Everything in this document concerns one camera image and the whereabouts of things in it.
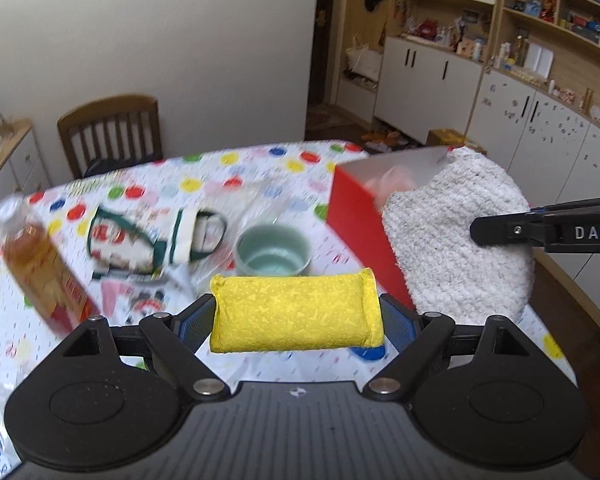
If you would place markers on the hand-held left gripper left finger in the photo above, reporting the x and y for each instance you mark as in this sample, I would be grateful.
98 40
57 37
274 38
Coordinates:
197 320

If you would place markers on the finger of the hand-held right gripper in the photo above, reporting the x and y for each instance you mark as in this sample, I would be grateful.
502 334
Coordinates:
580 206
505 230

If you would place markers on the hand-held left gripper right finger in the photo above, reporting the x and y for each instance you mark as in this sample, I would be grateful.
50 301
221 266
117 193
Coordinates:
397 322

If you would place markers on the white knit cloth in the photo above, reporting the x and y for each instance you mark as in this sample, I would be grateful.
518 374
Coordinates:
455 260

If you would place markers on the yellow sponge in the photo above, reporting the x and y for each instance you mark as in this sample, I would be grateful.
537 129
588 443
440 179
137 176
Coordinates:
295 312

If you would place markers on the red cardboard box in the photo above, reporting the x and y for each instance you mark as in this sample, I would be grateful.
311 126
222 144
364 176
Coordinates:
355 215

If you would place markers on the pink printed pouch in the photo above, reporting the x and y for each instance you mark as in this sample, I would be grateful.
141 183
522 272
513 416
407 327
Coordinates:
140 297

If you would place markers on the pale green ceramic cup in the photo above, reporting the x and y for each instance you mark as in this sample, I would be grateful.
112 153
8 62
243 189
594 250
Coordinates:
272 255

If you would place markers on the brown cardboard box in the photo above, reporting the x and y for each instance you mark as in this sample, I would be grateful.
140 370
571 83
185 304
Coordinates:
450 137

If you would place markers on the printed pouch with green trim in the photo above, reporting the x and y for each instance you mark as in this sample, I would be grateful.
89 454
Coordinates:
125 240

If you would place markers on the white base cabinet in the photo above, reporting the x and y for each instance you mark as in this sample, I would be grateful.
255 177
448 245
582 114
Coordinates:
505 110

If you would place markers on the clear plastic wrap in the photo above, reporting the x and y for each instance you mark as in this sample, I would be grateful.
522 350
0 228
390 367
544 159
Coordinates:
267 200

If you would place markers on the plastic tea bottle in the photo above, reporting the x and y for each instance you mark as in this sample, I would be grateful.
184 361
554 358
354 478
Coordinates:
40 265

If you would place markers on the balloon print tablecloth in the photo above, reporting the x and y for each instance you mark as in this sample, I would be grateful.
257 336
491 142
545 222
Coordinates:
260 165

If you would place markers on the wooden display shelf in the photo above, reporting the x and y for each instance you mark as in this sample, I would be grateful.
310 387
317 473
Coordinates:
565 25

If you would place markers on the wooden chair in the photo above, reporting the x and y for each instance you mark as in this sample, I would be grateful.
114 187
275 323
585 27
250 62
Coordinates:
110 130

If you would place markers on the white shopping bag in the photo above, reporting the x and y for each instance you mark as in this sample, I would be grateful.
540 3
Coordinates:
364 60

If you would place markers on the wooden side shelf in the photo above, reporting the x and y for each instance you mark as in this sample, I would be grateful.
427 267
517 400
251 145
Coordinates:
15 160

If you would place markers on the dark door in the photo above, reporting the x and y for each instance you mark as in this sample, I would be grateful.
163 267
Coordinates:
330 45

